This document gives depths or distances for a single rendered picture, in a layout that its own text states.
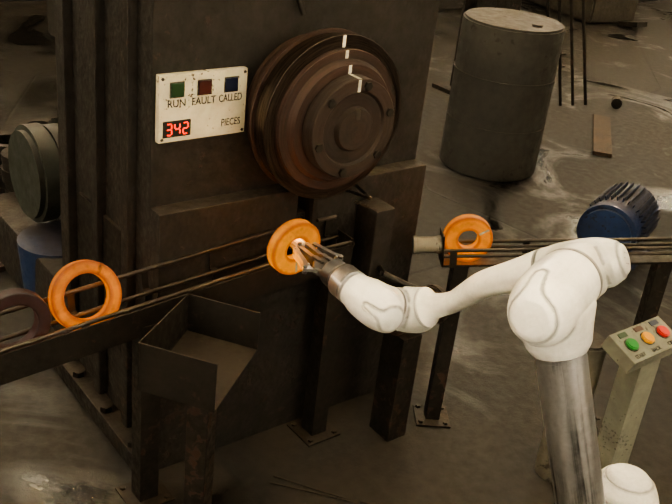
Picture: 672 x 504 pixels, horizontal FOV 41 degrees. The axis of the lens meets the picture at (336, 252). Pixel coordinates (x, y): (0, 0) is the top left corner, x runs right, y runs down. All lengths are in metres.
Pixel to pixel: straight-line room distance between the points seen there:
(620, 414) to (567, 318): 1.22
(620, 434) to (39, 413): 1.85
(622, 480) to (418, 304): 0.61
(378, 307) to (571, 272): 0.57
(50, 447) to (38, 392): 0.30
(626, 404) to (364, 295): 1.01
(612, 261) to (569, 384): 0.25
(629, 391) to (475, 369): 0.89
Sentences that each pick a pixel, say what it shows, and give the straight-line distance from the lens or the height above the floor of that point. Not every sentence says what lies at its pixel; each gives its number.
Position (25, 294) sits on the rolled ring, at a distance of 2.30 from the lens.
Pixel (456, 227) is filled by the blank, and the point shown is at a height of 0.75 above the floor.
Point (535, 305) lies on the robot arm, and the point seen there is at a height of 1.13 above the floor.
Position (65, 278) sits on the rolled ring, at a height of 0.76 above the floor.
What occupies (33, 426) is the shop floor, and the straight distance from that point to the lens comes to 3.14.
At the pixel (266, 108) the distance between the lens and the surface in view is 2.39.
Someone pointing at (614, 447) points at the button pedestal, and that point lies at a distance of 2.95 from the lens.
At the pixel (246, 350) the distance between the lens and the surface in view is 2.38.
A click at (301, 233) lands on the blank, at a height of 0.87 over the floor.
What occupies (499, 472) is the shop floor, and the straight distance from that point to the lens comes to 3.10.
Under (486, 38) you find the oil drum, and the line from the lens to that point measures 5.16.
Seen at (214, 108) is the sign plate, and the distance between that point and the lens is 2.46.
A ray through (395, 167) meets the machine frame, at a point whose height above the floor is 0.87.
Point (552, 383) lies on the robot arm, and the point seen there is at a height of 0.96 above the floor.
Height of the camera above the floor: 1.92
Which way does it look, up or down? 27 degrees down
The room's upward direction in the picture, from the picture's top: 7 degrees clockwise
